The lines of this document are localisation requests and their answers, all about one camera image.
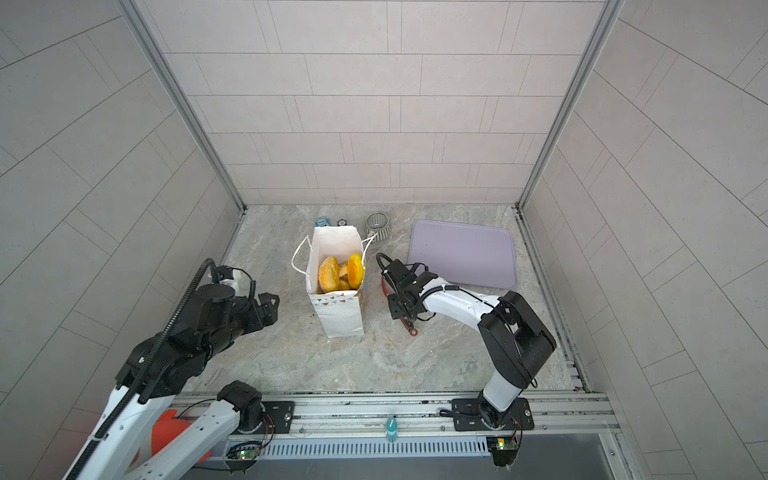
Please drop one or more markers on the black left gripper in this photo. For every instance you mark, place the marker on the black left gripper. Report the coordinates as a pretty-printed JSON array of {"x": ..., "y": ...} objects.
[{"x": 259, "y": 321}]

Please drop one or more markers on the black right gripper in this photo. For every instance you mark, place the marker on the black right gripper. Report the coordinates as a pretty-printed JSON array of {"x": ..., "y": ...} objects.
[{"x": 394, "y": 311}]

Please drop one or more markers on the red kitchen tongs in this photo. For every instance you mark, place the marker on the red kitchen tongs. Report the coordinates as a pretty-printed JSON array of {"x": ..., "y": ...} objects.
[{"x": 397, "y": 310}]

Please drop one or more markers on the cartoon animal paper bag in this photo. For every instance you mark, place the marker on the cartoon animal paper bag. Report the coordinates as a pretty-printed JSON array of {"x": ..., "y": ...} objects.
[{"x": 340, "y": 312}]

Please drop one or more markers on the small yellow fake bread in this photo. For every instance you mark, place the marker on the small yellow fake bread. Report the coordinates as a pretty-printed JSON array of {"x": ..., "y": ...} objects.
[{"x": 355, "y": 271}]

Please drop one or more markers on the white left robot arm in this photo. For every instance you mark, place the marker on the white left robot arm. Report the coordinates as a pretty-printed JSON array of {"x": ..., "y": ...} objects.
[{"x": 207, "y": 321}]

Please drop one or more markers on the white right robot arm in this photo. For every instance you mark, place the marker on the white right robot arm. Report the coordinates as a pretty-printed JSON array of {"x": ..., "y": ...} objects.
[{"x": 516, "y": 339}]

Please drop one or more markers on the lilac cutting board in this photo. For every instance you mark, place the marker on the lilac cutting board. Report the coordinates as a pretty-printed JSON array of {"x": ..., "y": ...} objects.
[{"x": 465, "y": 254}]

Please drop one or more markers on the striped ceramic mug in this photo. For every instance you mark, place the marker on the striped ceramic mug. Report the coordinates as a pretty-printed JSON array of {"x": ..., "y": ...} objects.
[{"x": 378, "y": 227}]

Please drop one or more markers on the left green circuit board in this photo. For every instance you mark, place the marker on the left green circuit board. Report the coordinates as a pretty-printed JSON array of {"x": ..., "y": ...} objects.
[{"x": 248, "y": 451}]

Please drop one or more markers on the green circuit board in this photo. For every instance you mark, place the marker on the green circuit board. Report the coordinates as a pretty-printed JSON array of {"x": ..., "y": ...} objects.
[
  {"x": 248, "y": 451},
  {"x": 506, "y": 445}
]

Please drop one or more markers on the red shark plush toy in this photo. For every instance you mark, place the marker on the red shark plush toy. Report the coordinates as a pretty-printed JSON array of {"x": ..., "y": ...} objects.
[{"x": 164, "y": 431}]

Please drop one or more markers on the teal small bottle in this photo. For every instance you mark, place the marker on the teal small bottle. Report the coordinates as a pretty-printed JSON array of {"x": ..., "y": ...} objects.
[{"x": 391, "y": 429}]

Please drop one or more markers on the right green circuit board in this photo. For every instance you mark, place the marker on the right green circuit board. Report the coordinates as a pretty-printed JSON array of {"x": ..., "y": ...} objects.
[{"x": 506, "y": 445}]

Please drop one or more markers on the metal base rail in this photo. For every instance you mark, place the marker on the metal base rail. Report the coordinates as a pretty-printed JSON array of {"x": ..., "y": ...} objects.
[{"x": 430, "y": 425}]

